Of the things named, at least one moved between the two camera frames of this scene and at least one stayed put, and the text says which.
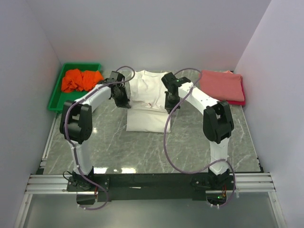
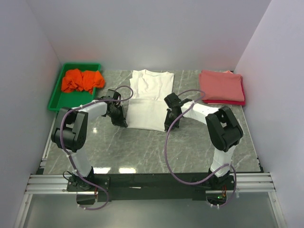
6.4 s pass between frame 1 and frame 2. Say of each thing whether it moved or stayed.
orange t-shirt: stayed
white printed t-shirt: stayed
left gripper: moved
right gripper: moved
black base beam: stayed
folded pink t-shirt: stayed
